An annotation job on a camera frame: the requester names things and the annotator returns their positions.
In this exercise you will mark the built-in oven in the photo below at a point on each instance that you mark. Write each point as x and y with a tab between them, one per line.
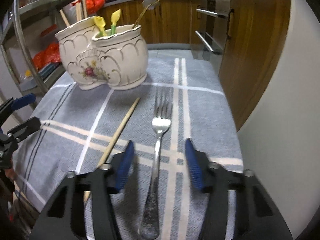
209	19

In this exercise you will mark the white floral ceramic utensil holder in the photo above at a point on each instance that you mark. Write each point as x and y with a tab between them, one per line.
118	60

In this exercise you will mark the yellow green tulip spoon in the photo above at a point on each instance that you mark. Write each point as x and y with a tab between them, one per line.
100	23

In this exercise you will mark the grey plaid table cloth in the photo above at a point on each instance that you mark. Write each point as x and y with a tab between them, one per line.
78	125

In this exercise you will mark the yellow tulip spoon in holder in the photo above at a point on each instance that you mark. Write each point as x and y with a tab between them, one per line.
114	19

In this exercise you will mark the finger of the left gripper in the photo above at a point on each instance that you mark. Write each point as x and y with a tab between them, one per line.
11	105
22	131

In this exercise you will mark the wooden kitchen cabinets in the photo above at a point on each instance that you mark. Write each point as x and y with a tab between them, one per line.
243	40

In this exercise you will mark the silver fork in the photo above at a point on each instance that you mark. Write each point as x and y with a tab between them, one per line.
149	227

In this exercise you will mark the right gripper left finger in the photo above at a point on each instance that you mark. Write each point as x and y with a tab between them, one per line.
63	217

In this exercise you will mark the wooden chopstick in holder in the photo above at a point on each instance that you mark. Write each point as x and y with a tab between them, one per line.
65	20

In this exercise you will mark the metal shelf rack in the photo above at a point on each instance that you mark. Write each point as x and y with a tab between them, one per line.
31	29

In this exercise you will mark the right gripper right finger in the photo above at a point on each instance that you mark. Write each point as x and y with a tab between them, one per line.
256	215

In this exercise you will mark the red plastic bag lower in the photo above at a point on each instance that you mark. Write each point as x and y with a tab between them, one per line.
50	55

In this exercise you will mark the wooden chopstick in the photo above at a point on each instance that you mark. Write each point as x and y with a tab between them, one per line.
65	20
115	139

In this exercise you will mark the silver spoon in holder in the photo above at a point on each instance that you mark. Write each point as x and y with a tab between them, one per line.
147	5

